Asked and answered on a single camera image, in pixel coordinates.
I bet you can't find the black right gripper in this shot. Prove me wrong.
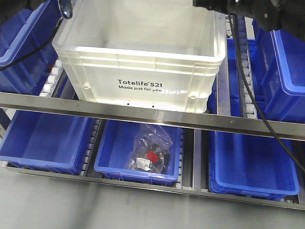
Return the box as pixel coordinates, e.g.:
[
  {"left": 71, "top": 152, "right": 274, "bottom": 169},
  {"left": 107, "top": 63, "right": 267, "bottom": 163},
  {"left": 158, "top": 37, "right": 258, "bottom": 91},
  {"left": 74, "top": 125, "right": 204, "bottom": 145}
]
[{"left": 193, "top": 0, "right": 305, "bottom": 31}]

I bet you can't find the white plastic tote box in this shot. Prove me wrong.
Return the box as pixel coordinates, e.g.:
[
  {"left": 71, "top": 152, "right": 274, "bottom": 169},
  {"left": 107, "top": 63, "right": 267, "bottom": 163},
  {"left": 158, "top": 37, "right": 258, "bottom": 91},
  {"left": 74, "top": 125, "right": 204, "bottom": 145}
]
[{"left": 52, "top": 0, "right": 226, "bottom": 113}]

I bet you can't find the blue bin stack right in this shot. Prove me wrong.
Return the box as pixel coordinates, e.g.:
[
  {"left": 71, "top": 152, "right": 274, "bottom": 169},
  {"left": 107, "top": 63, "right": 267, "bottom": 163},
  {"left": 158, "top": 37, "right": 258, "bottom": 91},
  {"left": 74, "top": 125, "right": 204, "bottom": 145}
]
[{"left": 252, "top": 21, "right": 305, "bottom": 123}]

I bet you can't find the white shelf roller track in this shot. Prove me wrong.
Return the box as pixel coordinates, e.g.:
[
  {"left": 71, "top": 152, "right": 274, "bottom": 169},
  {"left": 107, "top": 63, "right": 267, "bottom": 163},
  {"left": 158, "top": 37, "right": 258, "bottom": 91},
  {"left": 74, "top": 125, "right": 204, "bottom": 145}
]
[{"left": 234, "top": 16, "right": 257, "bottom": 119}]

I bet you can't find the steel shelf rack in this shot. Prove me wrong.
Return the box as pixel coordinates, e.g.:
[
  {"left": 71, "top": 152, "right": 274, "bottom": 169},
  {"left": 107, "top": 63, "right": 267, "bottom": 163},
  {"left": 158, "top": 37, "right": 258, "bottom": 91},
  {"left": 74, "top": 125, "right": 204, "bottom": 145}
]
[{"left": 0, "top": 9, "right": 305, "bottom": 212}]

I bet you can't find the blue bin lower right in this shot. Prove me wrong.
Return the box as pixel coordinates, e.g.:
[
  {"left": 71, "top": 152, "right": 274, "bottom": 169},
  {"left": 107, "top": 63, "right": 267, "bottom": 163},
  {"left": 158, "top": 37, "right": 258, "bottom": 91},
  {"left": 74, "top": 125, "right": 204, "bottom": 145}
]
[{"left": 209, "top": 132, "right": 300, "bottom": 201}]

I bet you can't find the plastic bag of parts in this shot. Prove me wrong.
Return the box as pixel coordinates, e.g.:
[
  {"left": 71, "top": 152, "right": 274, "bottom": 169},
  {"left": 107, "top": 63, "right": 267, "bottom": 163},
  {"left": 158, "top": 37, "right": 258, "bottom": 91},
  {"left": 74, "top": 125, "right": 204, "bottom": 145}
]
[{"left": 124, "top": 124, "right": 173, "bottom": 174}]

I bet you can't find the blue bin lower middle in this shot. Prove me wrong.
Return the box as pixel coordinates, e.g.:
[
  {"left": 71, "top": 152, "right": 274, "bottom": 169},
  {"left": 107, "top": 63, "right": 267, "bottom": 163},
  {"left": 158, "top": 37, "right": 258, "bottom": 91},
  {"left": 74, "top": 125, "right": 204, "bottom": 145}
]
[{"left": 94, "top": 120, "right": 183, "bottom": 186}]

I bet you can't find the blue bin upper left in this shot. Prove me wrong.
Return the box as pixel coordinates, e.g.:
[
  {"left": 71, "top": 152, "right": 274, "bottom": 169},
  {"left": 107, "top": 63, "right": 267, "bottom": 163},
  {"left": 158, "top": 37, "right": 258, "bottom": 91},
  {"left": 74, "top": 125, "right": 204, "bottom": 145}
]
[{"left": 0, "top": 0, "right": 61, "bottom": 94}]

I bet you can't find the blue bin lower left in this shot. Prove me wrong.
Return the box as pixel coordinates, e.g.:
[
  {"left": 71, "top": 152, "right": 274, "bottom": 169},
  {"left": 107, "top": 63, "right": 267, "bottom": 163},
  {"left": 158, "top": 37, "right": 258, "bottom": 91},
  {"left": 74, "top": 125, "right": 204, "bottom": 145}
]
[{"left": 0, "top": 110, "right": 95, "bottom": 175}]

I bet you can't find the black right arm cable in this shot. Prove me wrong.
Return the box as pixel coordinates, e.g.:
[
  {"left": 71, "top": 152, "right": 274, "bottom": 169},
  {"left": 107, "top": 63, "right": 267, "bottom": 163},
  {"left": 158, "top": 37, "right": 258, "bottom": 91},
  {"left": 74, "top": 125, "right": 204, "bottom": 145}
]
[{"left": 227, "top": 13, "right": 305, "bottom": 175}]

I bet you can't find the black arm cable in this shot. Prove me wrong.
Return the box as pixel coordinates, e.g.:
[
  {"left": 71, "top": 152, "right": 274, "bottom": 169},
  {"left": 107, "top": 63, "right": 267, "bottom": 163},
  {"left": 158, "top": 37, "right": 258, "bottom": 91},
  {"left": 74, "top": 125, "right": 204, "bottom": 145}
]
[
  {"left": 0, "top": 0, "right": 73, "bottom": 72},
  {"left": 227, "top": 13, "right": 305, "bottom": 175}
]

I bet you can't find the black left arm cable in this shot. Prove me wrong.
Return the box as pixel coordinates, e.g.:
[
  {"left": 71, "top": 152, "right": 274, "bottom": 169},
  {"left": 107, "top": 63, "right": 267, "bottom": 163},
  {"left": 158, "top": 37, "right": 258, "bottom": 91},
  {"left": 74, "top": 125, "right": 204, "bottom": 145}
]
[{"left": 0, "top": 0, "right": 73, "bottom": 72}]

